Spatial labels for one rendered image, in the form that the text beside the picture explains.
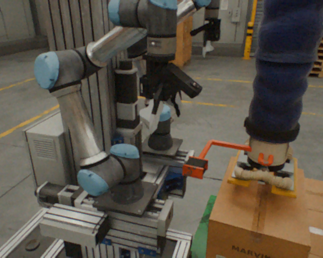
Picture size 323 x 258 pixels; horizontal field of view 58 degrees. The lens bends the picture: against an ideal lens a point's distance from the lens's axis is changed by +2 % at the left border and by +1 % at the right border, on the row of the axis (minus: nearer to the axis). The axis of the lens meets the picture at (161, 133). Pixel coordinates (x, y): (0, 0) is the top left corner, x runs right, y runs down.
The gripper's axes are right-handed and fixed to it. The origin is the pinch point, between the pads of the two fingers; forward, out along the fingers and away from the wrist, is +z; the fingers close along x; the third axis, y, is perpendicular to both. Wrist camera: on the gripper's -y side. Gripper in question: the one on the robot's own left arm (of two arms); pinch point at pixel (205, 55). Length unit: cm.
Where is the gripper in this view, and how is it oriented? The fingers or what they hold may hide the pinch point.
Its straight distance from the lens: 173.6
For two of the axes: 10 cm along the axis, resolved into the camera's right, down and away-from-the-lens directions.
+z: 0.0, 9.0, 4.3
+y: 9.5, 1.3, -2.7
